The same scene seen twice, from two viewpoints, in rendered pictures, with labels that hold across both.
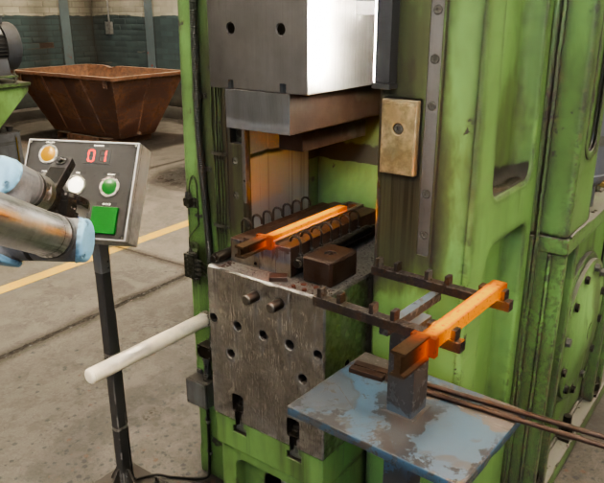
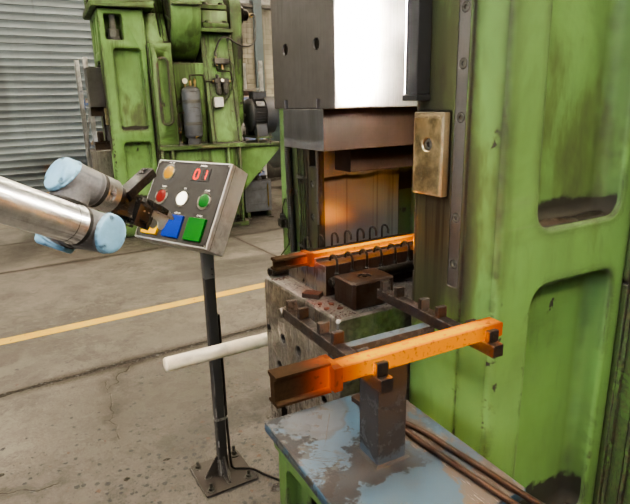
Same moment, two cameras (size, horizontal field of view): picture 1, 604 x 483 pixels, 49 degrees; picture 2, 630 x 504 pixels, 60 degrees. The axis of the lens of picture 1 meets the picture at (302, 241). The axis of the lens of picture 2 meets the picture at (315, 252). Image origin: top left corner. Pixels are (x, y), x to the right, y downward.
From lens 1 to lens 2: 0.59 m
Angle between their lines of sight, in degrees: 23
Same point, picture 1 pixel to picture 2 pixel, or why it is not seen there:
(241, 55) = (291, 74)
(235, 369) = not seen: hidden behind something
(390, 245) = (425, 273)
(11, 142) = (263, 187)
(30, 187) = (87, 186)
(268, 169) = (347, 194)
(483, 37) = (509, 31)
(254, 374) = not seen: hidden behind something
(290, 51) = (323, 64)
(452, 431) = (413, 491)
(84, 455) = (207, 437)
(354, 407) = (327, 438)
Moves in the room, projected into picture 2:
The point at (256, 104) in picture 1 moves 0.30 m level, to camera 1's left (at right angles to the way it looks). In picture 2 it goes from (301, 122) to (198, 123)
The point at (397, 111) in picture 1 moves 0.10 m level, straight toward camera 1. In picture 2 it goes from (426, 125) to (408, 127)
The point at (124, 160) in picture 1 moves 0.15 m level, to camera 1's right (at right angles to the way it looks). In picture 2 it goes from (218, 178) to (261, 180)
